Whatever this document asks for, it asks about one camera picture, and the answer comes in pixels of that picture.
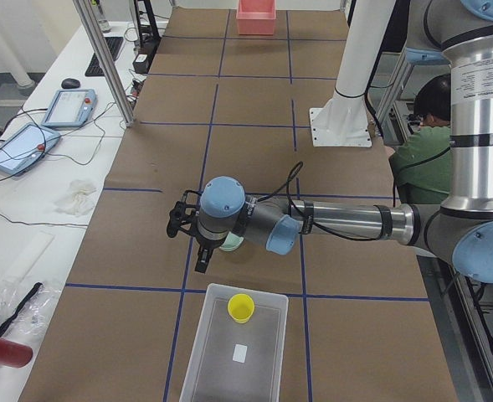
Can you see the teach pendant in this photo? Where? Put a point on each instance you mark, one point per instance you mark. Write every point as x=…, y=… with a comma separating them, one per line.
x=70, y=109
x=25, y=148

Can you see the person in green shirt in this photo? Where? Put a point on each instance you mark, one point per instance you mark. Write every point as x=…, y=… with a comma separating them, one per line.
x=421, y=167

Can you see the grey aluminium frame post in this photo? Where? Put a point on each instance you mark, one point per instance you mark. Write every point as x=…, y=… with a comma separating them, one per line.
x=98, y=43

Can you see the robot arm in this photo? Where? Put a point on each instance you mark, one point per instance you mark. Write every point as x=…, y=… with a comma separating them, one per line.
x=459, y=231

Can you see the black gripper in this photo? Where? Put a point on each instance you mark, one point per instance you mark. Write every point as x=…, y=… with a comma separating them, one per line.
x=207, y=244

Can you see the light green ceramic bowl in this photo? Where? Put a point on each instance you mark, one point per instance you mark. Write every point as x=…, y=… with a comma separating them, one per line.
x=231, y=243

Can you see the black computer mouse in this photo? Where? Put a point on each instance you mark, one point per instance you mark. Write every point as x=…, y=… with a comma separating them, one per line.
x=70, y=83

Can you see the far teach pendant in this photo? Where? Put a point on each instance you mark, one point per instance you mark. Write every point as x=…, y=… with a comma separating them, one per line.
x=70, y=109

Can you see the clear plastic bin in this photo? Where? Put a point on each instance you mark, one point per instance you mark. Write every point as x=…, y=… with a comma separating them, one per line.
x=233, y=361

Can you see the red bottle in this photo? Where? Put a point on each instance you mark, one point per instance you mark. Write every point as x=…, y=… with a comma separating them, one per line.
x=14, y=355

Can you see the pink plastic bin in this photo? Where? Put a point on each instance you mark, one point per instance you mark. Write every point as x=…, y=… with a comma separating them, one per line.
x=256, y=17

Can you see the white crumpled tissue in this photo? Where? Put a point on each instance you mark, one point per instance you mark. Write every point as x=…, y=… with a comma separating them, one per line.
x=77, y=201

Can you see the near teach pendant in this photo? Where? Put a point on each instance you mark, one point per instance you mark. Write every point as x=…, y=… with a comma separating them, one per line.
x=25, y=148

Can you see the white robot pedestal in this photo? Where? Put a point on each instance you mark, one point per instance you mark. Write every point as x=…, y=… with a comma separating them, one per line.
x=342, y=121

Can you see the yellow plastic cup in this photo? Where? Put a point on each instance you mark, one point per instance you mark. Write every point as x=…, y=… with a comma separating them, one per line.
x=241, y=307

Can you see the clear plastic bag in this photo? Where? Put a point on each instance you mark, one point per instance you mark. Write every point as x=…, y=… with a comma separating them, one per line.
x=26, y=310

